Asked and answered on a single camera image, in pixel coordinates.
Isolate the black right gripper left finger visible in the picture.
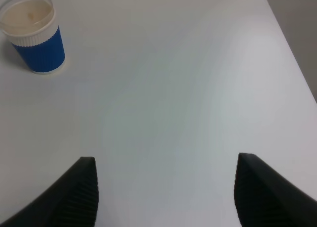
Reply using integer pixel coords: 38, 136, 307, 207
1, 157, 99, 227

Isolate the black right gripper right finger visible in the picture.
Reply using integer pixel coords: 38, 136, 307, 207
234, 153, 317, 227

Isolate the blue sleeved paper cup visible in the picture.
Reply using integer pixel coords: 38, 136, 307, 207
0, 0, 66, 74

